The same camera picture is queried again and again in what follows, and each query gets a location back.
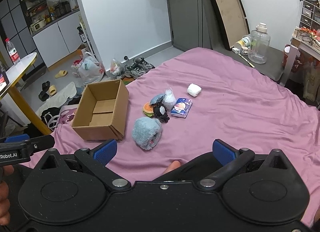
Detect fluffy light blue plush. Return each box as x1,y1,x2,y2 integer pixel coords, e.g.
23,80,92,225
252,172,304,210
132,117,162,151

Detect blue tissue pack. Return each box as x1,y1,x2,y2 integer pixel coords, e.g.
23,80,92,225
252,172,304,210
170,98,193,118

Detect grey blue denim plush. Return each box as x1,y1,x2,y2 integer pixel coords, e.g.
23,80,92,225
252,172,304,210
150,93,165,106

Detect person's left hand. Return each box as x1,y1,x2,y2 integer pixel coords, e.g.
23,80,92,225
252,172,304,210
0,181,10,225

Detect black clothes pile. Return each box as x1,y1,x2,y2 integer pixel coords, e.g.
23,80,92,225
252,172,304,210
40,97,81,131

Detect black slippers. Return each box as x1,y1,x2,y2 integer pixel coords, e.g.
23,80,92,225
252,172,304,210
39,81,50,101

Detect brown cardboard box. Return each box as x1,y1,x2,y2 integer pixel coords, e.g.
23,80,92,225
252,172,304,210
72,80,129,140

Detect pink bear laptop bag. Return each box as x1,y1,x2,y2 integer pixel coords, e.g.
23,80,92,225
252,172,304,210
56,105,78,126

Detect white floor towel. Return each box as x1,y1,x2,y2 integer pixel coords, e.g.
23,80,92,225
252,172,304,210
36,82,77,117

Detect yellow slipper near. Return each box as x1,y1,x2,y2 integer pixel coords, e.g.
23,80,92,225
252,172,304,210
48,85,57,97

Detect yellow slipper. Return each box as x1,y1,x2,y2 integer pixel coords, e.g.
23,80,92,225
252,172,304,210
55,70,68,79
48,85,57,97

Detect white round side table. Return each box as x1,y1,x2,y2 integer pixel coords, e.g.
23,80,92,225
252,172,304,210
1,52,52,135

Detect burger plush toy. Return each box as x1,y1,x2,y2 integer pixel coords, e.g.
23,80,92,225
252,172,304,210
143,102,154,117

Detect yellow slipper far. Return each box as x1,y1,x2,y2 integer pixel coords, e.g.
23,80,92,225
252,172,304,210
55,70,68,79

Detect pink bed sheet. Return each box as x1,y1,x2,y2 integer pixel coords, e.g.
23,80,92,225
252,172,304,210
21,47,320,227

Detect white crumpled tissue ball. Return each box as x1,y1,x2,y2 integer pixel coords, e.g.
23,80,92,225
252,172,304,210
187,83,202,97

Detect plastic water bottle red label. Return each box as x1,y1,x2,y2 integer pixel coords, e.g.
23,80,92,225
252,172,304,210
5,38,20,64

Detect clear plastic bag white filling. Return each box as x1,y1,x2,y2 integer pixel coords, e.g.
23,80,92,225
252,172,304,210
162,88,177,111

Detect white plastic shopping bag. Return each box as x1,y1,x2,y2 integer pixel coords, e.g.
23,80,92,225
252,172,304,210
71,51,105,86

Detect small clear trash bag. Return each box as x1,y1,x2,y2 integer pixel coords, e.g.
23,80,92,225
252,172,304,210
110,59,125,77

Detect white kitchen cabinet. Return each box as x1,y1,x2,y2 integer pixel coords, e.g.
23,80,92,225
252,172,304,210
33,12,82,68

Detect grey sneaker pair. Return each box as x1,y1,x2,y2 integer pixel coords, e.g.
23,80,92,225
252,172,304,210
125,57,155,79

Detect black spray bottle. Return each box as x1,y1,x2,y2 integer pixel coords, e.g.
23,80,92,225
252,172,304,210
77,26,86,43

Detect large clear water jug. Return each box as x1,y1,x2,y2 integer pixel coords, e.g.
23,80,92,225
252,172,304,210
248,22,271,65

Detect black framed board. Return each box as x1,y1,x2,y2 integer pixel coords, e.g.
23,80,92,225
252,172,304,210
210,0,250,51

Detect drawer organizer shelf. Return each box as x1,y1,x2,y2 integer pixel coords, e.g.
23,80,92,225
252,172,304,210
299,0,320,32

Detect grey door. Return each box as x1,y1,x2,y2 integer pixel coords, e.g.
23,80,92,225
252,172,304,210
167,0,202,51

